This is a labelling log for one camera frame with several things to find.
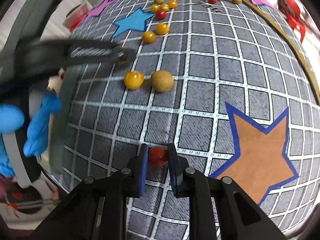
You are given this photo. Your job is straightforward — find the red cherry tomato front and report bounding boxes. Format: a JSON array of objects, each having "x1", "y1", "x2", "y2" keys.
[{"x1": 148, "y1": 147, "x2": 169, "y2": 167}]

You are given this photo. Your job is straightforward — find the red plastic basin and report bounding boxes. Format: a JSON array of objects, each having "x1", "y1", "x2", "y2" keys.
[{"x1": 63, "y1": 3, "x2": 89, "y2": 31}]

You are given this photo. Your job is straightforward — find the red cherry tomato by star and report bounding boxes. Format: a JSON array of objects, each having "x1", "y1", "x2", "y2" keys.
[{"x1": 155, "y1": 9, "x2": 167, "y2": 20}]

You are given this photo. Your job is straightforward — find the red plastic stool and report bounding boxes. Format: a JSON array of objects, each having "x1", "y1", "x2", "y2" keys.
[{"x1": 278, "y1": 0, "x2": 306, "y2": 43}]

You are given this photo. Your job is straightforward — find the yellow cherry tomato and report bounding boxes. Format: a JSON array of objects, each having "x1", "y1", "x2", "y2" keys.
[
  {"x1": 150, "y1": 4, "x2": 160, "y2": 13},
  {"x1": 160, "y1": 3, "x2": 170, "y2": 12}
]

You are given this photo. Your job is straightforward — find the yellow cherry tomato right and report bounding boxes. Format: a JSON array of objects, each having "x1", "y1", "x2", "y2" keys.
[{"x1": 160, "y1": 3, "x2": 170, "y2": 12}]

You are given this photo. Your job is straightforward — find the orange cherry tomato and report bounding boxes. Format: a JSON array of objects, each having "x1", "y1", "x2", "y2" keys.
[{"x1": 167, "y1": 0, "x2": 178, "y2": 9}]

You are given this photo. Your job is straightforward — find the yellow cherry tomato left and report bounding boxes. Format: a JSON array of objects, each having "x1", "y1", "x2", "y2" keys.
[{"x1": 150, "y1": 4, "x2": 160, "y2": 13}]

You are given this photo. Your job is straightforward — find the curved wooden stick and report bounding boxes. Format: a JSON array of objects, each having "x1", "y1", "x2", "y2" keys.
[{"x1": 241, "y1": 0, "x2": 320, "y2": 106}]

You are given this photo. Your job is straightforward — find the blue gloved hand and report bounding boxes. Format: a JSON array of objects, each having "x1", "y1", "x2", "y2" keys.
[{"x1": 1, "y1": 90, "x2": 62, "y2": 181}]

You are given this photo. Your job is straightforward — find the grey checkered tablecloth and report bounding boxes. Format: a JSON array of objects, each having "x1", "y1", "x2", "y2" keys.
[{"x1": 56, "y1": 0, "x2": 319, "y2": 231}]

